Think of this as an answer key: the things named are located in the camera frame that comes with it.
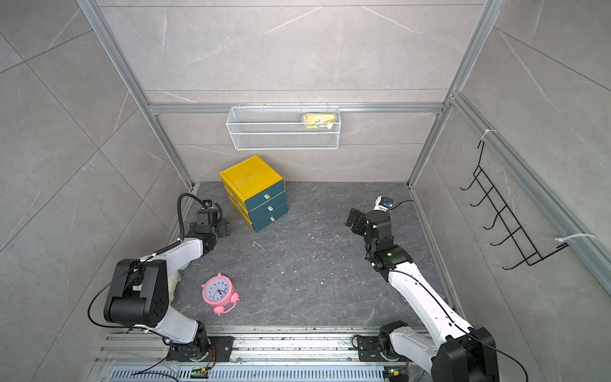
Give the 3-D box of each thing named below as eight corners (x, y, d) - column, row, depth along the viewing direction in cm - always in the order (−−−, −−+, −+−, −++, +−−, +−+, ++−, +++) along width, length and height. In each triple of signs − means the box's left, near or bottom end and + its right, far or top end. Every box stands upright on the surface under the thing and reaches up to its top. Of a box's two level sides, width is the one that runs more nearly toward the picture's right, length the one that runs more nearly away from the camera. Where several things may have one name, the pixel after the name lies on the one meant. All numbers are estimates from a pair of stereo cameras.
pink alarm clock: (200, 291, 87) (196, 288, 85) (224, 272, 92) (221, 268, 89) (220, 319, 81) (216, 316, 79) (244, 297, 86) (242, 294, 83)
